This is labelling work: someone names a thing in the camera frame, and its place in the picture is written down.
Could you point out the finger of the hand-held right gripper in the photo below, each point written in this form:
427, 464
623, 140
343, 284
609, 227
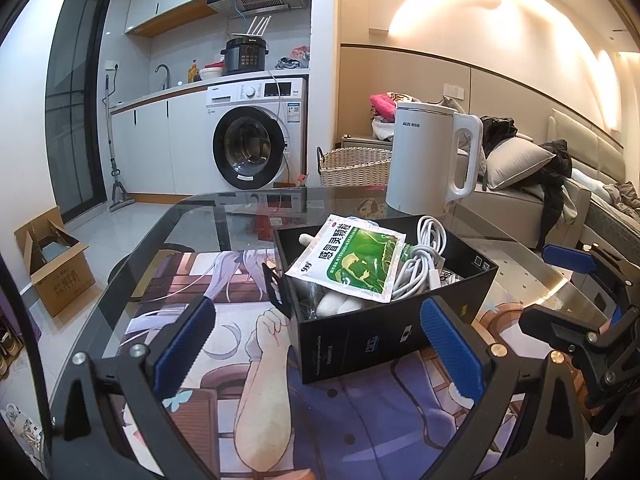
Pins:
550, 325
570, 260

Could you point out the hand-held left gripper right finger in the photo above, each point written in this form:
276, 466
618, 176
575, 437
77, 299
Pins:
450, 355

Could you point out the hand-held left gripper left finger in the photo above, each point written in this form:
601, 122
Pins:
185, 350

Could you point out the bag of striped laces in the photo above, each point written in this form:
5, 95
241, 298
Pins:
452, 275

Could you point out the black cardboard box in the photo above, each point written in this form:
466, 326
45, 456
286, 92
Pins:
360, 340

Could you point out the green medicine packet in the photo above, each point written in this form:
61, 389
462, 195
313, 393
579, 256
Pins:
360, 260

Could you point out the grey sofa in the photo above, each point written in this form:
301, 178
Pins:
510, 210

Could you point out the black jacket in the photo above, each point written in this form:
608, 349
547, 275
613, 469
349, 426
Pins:
560, 175

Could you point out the grey pillow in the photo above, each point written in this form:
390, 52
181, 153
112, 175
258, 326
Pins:
520, 160

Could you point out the brown cardboard box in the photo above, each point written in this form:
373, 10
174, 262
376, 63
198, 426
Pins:
65, 285

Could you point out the printed table mat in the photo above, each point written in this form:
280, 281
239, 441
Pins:
320, 410

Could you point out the black cloth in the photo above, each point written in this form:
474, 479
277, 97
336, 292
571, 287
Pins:
497, 132

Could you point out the red box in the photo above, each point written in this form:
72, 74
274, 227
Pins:
265, 220

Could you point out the grey mop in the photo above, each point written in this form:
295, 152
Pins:
120, 196

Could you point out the white electric kettle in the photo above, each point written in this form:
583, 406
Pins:
420, 170

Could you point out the brown shoe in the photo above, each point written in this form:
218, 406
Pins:
10, 350

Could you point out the white sneaker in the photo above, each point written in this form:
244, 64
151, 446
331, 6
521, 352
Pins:
22, 427

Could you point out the white kitchen cabinet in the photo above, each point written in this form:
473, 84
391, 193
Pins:
150, 150

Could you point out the wicker basket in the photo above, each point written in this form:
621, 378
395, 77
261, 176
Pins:
355, 170

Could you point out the pink cloth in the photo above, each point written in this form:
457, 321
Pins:
382, 105

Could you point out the white washing machine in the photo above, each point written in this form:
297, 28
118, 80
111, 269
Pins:
222, 92

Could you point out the dark glass door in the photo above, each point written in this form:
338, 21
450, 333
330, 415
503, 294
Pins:
75, 110

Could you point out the dark kitchen faucet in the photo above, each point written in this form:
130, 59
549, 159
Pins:
168, 80

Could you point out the yellow bottle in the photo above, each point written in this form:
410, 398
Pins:
192, 74

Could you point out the white bowl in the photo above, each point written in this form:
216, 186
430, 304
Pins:
210, 74

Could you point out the black pressure cooker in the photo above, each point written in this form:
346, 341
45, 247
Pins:
245, 57

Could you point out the grey cloth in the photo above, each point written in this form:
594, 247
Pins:
287, 64

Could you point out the pink plastic bag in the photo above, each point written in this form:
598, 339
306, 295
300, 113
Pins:
301, 55

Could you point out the white router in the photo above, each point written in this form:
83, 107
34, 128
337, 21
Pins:
247, 35

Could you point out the steel range hood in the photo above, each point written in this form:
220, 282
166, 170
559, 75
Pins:
260, 0

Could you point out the wall switch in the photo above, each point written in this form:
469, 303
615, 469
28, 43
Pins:
452, 91

